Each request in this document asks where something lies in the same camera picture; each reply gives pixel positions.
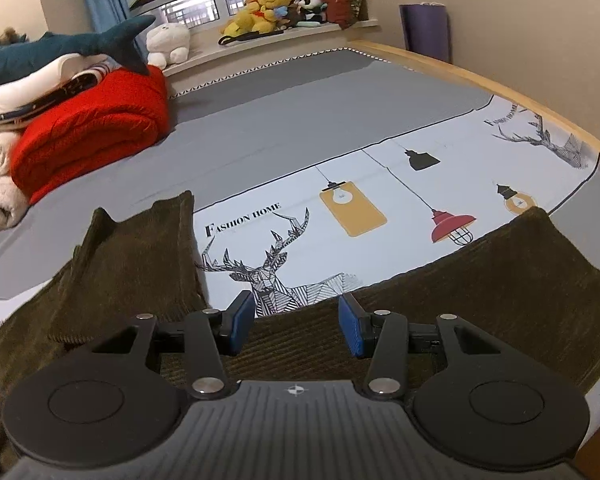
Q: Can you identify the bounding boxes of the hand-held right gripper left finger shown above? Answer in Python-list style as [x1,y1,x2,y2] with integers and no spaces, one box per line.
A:
[87,290,257,401]

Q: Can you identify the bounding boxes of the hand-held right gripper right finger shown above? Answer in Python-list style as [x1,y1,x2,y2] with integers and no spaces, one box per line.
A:
[337,292,511,401]

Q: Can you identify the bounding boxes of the brown corduroy pants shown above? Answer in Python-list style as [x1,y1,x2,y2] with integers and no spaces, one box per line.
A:
[0,190,600,480]

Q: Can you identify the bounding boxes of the printed grey bed sheet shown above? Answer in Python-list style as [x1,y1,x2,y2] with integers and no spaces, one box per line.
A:
[0,46,600,346]

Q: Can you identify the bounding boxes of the red knitted blanket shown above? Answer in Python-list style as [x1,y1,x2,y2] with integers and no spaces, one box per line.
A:
[9,65,171,206]

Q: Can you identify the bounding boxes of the white window sill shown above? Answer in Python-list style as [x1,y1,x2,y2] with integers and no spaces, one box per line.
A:
[161,17,381,80]

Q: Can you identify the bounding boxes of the white plush toy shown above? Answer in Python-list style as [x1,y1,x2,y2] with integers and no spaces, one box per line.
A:
[146,22,192,68]

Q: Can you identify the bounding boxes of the striped folded cloth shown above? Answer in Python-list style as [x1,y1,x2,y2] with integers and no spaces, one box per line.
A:
[0,66,112,130]

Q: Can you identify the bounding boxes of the pile of yellow items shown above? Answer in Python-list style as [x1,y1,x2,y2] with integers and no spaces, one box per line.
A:
[223,0,297,38]

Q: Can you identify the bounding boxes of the white folded cloth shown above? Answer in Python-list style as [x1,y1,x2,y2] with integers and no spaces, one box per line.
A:
[0,55,112,117]

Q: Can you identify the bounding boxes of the panda plush toy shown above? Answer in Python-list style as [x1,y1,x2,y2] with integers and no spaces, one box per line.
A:
[297,0,329,24]

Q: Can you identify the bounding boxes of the blue shark plush toy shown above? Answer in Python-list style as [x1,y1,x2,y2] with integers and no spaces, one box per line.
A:
[0,15,157,92]

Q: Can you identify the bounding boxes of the brown plush toy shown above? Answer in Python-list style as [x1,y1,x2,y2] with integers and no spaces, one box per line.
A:
[0,27,29,50]

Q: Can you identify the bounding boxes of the wooden bed frame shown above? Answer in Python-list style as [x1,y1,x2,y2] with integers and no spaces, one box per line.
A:
[347,39,600,162]

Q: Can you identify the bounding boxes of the black strap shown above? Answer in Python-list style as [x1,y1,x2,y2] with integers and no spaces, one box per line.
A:
[217,29,286,47]

